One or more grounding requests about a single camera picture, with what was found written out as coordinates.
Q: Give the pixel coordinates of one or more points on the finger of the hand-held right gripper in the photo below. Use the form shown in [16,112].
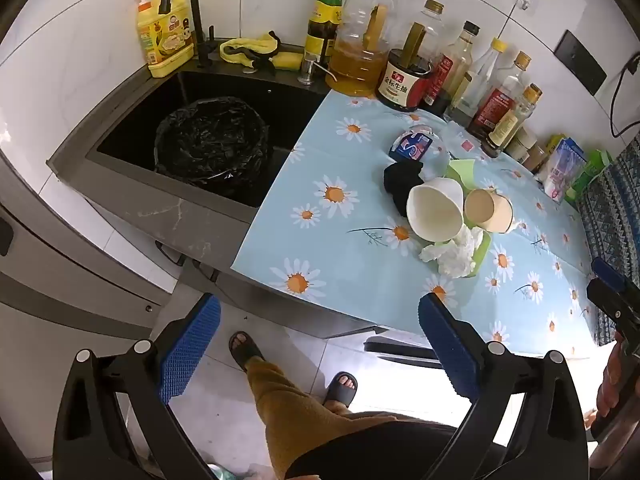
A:
[607,271]
[615,307]

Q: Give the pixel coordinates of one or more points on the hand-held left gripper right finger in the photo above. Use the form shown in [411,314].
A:
[450,350]

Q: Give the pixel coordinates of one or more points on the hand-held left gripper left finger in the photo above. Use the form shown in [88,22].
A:
[192,345]

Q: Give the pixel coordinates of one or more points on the white tissue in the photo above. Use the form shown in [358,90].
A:
[455,255]

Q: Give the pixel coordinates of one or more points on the green plastic tray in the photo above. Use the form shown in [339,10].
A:
[482,252]

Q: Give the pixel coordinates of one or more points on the beige paper cup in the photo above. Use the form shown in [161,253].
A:
[487,210]

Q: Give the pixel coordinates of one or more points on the white paper cup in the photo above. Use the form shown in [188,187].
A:
[432,210]

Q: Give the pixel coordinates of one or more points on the black cloth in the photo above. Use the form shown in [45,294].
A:
[400,185]

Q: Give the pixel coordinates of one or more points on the green plastic cup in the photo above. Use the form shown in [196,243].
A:
[462,170]

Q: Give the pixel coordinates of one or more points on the person's right hand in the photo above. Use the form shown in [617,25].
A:
[607,385]

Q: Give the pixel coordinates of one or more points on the blue patterned cloth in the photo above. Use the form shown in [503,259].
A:
[612,220]

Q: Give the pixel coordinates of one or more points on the dark slipper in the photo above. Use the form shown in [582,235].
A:
[245,350]
[341,390]

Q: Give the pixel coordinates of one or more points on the green box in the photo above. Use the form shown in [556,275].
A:
[590,170]

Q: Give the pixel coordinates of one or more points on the person's dark garment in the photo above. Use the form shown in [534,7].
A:
[390,445]

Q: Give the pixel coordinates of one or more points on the person's brown trouser leg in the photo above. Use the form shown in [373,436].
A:
[290,410]

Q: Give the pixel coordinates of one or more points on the grey cabinet drawer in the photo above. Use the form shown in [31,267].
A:
[75,285]

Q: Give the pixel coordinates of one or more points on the brown spice jar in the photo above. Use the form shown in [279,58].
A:
[536,157]

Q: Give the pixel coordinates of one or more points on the daisy print tablecloth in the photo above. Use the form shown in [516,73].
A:
[350,260]

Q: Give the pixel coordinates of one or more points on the yellow-green packet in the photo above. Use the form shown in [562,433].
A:
[554,144]

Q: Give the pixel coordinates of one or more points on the white-lidded spice jar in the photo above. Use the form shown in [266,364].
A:
[520,145]

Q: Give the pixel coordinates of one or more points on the small bottle with yellow label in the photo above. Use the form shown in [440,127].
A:
[505,130]

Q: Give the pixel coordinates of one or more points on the yellow-capped bottle with red label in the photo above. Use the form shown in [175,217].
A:
[495,110]

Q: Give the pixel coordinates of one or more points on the black kitchen sink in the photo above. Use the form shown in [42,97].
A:
[135,120]

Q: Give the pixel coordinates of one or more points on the clear bottle with yellow cap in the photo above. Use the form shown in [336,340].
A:
[484,70]

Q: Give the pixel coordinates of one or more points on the black-capped glass bottle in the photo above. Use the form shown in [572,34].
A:
[462,77]

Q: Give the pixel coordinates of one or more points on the gold-capped bottle with red label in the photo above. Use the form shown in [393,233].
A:
[442,75]

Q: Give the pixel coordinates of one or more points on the dark soy sauce jug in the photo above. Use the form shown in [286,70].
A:
[400,85]

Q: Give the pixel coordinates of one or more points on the yellow sponge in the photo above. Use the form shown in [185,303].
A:
[287,61]

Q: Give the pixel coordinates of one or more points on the metal soap dispenser pump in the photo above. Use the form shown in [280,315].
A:
[306,67]

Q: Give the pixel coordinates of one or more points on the large cooking oil jug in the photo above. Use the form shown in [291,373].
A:
[355,65]

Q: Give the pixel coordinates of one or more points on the yellow cleaning cloth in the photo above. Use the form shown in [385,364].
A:
[240,45]

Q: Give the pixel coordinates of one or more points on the yellow dish soap bottle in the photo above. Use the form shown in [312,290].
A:
[165,40]

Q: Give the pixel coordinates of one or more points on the black sink faucet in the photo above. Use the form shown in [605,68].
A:
[200,25]

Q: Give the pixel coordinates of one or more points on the dark bottle with green label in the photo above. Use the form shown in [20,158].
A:
[322,30]

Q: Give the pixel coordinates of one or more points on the black wall socket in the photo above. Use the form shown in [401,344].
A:
[580,62]

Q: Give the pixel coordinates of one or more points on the wall hook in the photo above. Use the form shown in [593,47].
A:
[525,2]

